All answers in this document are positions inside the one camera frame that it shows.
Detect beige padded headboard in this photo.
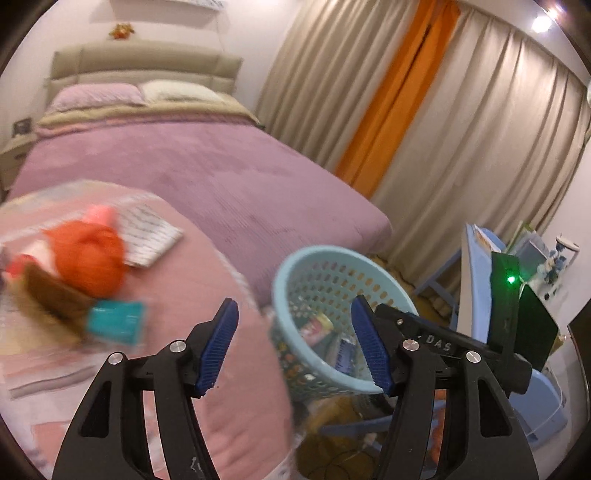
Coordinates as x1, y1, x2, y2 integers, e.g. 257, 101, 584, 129
46, 44, 243, 109

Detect purple pillow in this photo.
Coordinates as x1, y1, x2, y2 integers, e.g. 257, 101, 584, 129
48, 84, 144, 112

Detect small colourful packet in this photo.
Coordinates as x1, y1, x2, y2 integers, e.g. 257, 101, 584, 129
300, 314, 334, 343

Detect teal packet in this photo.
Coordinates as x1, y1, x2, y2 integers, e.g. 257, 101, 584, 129
87, 300, 147, 344

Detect purple bed blanket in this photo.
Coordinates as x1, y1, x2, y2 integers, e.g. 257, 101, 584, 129
9, 113, 393, 308

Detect orange plastic bag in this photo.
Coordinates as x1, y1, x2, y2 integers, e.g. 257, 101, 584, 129
44, 220, 126, 298

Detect beige bed sheet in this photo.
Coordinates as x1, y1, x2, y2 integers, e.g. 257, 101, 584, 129
37, 95, 259, 130

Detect ceiling spotlight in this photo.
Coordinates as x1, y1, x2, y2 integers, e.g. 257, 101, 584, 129
530, 9, 557, 34

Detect blue and white wrapper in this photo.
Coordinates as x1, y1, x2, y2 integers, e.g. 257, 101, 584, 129
336, 339, 366, 376

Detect white vase with blue flowers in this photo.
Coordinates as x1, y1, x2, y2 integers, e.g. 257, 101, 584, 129
545, 234, 580, 287

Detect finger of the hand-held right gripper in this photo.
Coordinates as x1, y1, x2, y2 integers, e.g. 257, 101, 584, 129
374, 302, 419, 350

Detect beige curtain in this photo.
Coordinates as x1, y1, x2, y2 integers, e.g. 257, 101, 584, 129
372, 9, 591, 287
256, 0, 426, 169

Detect light blue plastic basket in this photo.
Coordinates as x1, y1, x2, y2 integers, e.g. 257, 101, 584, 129
271, 246, 455, 401

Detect light blue stool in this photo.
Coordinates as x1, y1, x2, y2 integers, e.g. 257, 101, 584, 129
416, 223, 522, 344

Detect white printed paper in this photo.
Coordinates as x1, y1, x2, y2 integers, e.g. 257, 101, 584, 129
117, 203, 183, 268

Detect beige nightstand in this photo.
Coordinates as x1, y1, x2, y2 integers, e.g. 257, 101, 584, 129
0, 134, 38, 190

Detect pink patterned quilt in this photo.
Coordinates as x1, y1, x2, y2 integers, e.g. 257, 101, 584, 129
0, 180, 296, 480

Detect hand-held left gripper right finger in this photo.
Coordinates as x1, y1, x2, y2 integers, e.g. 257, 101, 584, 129
351, 295, 541, 480

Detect orange curtain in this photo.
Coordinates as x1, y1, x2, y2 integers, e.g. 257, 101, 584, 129
335, 0, 462, 199

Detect blue plastic stool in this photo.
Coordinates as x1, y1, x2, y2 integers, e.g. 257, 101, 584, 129
508, 364, 568, 446

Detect pink wrapper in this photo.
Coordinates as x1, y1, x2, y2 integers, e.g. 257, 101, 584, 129
85, 205, 118, 229

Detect white dotted pillow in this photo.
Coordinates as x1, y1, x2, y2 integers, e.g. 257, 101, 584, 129
139, 80, 222, 103

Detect white storage box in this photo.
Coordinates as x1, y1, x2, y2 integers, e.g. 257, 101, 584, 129
510, 222, 550, 273

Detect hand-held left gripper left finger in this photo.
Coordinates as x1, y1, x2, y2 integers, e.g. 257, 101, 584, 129
51, 298, 239, 480

